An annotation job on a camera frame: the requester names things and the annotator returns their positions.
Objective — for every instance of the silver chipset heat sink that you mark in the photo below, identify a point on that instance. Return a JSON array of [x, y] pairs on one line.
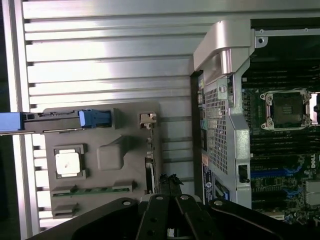
[[313, 192]]

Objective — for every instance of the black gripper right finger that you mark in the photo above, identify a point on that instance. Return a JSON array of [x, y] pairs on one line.
[[190, 220]]

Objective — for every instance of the silver CPU chip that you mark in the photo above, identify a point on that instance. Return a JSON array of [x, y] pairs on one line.
[[68, 162]]

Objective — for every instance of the black open PC case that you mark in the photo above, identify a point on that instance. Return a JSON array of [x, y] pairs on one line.
[[220, 120]]

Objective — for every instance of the CPU socket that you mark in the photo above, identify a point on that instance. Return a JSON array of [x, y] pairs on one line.
[[286, 111]]

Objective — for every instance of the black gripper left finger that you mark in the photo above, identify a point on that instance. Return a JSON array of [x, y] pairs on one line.
[[152, 220]]

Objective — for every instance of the green RAM stick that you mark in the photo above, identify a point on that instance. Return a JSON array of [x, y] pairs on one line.
[[92, 191]]

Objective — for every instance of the grey parts rack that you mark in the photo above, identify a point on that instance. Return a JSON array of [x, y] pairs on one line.
[[107, 180]]

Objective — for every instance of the blue expansion slot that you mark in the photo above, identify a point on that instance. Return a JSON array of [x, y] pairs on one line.
[[270, 173]]

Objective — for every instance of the metal socket cover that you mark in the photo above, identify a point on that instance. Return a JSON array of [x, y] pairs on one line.
[[316, 110]]

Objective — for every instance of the hard disk blue caddy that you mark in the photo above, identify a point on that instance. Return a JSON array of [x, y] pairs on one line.
[[57, 121]]

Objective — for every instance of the green motherboard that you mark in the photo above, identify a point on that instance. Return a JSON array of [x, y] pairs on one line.
[[275, 155]]

